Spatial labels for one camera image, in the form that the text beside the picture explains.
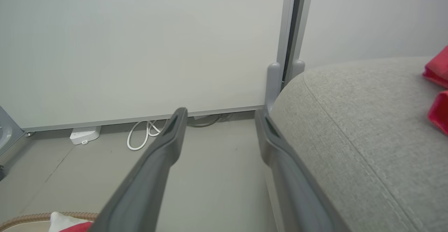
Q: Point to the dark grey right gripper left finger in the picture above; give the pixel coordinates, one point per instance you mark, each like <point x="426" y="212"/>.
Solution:
<point x="147" y="183"/>

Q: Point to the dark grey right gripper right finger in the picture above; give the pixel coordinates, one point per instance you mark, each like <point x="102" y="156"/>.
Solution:
<point x="294" y="190"/>

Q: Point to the red white-trimmed garment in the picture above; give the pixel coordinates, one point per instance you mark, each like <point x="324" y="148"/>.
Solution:
<point x="439" y="71"/>

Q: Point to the grey fabric sofa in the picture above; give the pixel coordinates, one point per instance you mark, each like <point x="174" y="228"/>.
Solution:
<point x="367" y="137"/>

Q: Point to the white power strip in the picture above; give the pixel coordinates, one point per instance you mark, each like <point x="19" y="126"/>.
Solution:
<point x="84" y="135"/>

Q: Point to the red garment with white collar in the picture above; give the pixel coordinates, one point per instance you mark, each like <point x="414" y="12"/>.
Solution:
<point x="59" y="223"/>

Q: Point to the grey partition leg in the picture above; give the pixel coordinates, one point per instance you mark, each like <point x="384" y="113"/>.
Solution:
<point x="297" y="69"/>
<point x="273" y="85"/>

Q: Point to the cream laundry basket, brown rim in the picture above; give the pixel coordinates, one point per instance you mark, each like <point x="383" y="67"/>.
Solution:
<point x="21" y="219"/>

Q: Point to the large white partition board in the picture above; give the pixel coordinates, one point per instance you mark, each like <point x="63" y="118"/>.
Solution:
<point x="140" y="43"/>

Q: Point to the white partition board, dark edge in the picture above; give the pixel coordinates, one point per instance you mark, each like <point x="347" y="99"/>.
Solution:
<point x="367" y="15"/>

